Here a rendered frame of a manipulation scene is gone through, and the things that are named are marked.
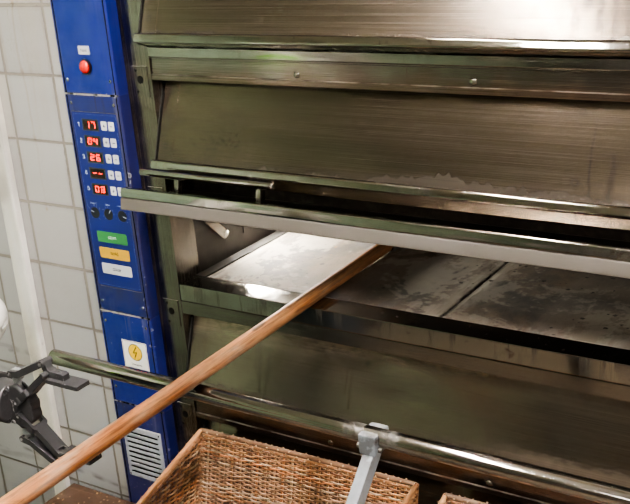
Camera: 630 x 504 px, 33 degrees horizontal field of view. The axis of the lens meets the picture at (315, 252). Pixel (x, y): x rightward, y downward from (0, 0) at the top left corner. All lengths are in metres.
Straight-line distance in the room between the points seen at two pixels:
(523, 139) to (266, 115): 0.53
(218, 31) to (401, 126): 0.41
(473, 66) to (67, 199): 1.08
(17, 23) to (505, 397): 1.32
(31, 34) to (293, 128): 0.69
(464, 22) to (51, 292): 1.31
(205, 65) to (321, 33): 0.30
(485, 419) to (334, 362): 0.35
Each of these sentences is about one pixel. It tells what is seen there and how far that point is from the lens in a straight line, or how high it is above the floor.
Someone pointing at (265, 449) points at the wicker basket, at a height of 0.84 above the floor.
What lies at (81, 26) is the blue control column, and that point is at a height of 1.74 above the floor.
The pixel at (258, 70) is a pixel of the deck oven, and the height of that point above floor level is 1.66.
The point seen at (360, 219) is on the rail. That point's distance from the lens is 1.83.
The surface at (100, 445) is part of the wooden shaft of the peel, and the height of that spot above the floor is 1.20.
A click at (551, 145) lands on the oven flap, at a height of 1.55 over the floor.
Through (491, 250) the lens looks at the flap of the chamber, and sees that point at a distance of 1.72.
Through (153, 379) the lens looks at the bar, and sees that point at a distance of 1.94.
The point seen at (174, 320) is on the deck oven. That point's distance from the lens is 2.39.
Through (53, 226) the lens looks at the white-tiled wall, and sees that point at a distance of 2.56.
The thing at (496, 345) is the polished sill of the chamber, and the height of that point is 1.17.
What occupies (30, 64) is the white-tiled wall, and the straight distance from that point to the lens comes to 2.47.
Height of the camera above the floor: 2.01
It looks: 20 degrees down
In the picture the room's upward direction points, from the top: 5 degrees counter-clockwise
